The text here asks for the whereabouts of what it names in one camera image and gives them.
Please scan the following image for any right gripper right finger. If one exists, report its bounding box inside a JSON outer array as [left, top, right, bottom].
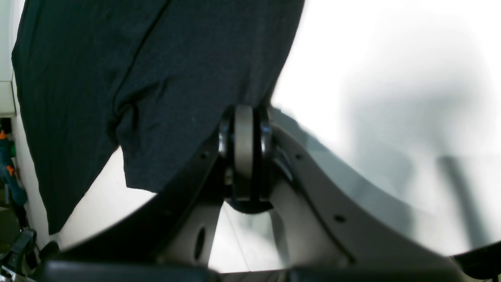
[[235, 105, 470, 282]]

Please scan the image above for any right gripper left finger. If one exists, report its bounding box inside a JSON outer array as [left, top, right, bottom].
[[39, 105, 253, 282]]

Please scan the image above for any black T-shirt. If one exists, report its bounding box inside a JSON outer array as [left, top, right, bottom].
[[11, 0, 304, 235]]

